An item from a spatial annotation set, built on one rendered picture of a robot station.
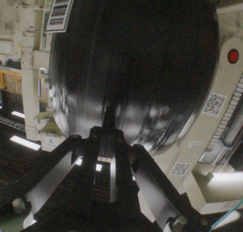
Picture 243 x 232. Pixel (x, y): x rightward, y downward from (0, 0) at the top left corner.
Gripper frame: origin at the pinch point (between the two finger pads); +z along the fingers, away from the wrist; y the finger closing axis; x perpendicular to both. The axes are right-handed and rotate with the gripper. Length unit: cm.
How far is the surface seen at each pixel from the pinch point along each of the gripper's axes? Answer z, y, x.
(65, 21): 3.0, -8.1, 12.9
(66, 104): 4.1, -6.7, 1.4
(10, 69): 652, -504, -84
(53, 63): 5.0, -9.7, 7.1
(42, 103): 1089, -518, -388
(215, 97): 22.0, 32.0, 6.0
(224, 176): 36, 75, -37
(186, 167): 26.2, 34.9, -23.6
